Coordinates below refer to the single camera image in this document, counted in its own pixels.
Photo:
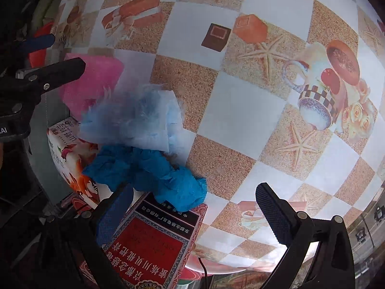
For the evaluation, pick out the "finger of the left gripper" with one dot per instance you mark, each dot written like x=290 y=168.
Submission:
x=52 y=76
x=38 y=43

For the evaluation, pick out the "pink foam sponge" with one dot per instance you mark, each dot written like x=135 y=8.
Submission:
x=100 y=76

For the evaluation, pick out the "grey storage box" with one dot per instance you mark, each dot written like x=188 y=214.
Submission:
x=48 y=112

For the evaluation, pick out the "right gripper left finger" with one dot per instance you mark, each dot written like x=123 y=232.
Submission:
x=110 y=212

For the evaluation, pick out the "red plastic basin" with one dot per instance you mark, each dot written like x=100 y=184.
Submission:
x=37 y=59

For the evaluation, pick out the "light blue fluffy cloth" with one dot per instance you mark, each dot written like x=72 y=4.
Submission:
x=147 y=117

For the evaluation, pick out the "checkered patterned tablecloth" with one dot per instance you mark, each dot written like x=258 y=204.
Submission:
x=287 y=92

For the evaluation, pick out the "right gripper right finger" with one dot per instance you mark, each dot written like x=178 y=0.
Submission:
x=281 y=217

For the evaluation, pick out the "white floral tissue box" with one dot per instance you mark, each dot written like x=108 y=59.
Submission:
x=71 y=155

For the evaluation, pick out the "red medicine box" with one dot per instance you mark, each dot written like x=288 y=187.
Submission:
x=153 y=243

